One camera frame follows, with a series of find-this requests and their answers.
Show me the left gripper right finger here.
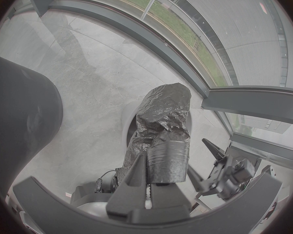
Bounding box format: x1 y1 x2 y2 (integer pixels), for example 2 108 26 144
149 181 191 214

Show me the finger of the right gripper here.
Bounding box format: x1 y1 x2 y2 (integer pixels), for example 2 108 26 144
202 138 227 161
187 165 208 193

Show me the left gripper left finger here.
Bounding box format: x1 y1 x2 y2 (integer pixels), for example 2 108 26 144
106 152 147 222

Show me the black plastic bag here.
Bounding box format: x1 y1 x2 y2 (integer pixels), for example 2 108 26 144
115 82 192 187

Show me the white trash bin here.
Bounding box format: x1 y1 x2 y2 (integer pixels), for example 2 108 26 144
122 104 194 155

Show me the window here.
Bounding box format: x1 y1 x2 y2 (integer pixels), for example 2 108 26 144
5 0 293 160

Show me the dark grey round chair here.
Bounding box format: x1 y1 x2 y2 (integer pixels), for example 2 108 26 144
0 52 64 199

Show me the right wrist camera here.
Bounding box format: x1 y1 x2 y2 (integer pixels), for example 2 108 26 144
231 156 256 180

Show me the black cable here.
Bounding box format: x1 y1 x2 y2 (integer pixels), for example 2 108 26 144
95 170 118 194

